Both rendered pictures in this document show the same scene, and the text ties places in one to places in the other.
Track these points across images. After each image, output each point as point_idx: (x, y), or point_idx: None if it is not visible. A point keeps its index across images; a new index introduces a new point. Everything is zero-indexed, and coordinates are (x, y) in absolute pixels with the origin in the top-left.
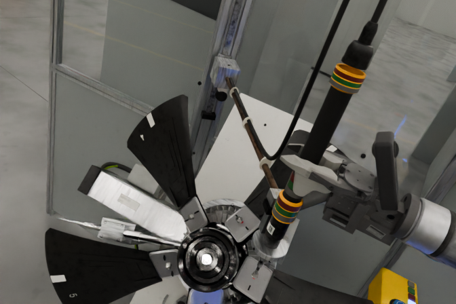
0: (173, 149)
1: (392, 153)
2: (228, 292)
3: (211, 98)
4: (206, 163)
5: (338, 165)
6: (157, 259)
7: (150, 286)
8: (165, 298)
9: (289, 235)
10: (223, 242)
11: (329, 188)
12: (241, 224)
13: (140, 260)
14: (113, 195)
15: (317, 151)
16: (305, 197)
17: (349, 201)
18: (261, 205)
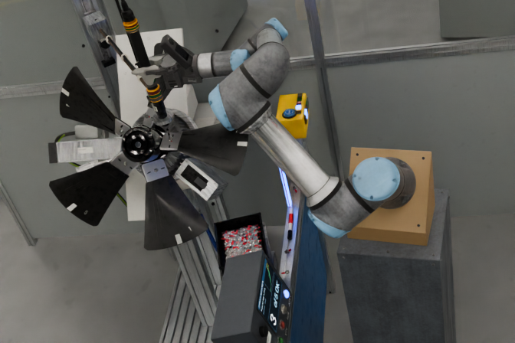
0: (88, 100)
1: (168, 45)
2: (171, 161)
3: (101, 48)
4: (121, 98)
5: (161, 60)
6: (116, 163)
7: (133, 195)
8: None
9: None
10: (141, 131)
11: (155, 74)
12: (149, 118)
13: (108, 168)
14: (73, 151)
15: (143, 61)
16: None
17: (171, 74)
18: None
